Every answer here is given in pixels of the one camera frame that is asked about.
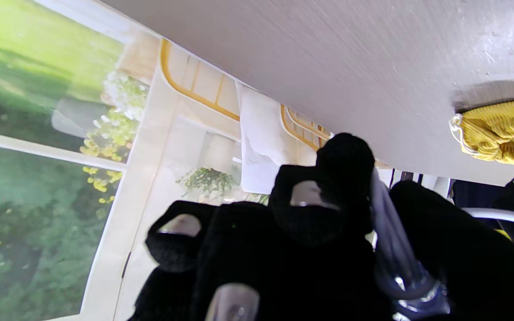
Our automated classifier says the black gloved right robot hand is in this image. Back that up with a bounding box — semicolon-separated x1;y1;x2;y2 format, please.
128;133;514;321

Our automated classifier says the mustard yellow drawstring bag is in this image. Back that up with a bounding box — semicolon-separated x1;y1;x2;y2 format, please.
449;99;514;166

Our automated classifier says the printed sunroom backdrop banner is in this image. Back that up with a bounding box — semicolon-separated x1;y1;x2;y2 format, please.
0;0;449;321

